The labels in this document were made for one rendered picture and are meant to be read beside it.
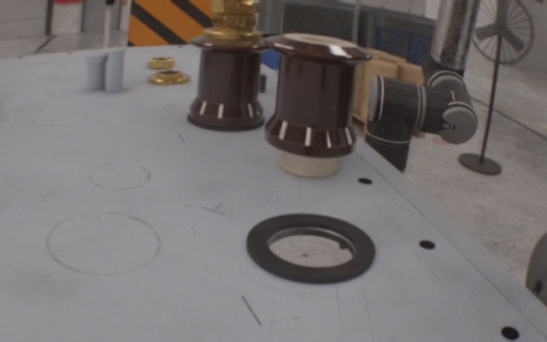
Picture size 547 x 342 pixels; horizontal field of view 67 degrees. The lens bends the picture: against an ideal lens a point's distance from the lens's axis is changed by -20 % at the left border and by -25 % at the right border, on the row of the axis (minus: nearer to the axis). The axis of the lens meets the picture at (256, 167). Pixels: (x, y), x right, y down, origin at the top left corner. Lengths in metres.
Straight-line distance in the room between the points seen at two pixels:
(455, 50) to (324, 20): 7.67
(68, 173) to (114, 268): 0.15
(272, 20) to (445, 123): 7.72
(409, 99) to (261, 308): 0.84
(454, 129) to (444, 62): 0.18
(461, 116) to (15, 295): 0.97
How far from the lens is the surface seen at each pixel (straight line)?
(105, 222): 0.35
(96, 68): 0.70
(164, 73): 0.77
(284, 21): 8.58
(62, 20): 13.55
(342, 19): 8.88
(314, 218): 0.36
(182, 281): 0.29
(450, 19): 1.16
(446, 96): 1.10
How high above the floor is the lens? 1.53
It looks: 22 degrees down
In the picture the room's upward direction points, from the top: 5 degrees clockwise
